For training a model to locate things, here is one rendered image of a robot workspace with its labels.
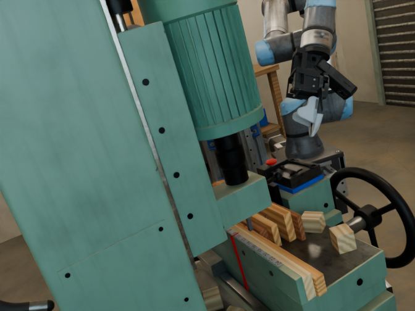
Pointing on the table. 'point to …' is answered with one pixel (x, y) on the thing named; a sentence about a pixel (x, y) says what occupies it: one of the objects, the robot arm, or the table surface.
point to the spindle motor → (210, 63)
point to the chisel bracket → (242, 199)
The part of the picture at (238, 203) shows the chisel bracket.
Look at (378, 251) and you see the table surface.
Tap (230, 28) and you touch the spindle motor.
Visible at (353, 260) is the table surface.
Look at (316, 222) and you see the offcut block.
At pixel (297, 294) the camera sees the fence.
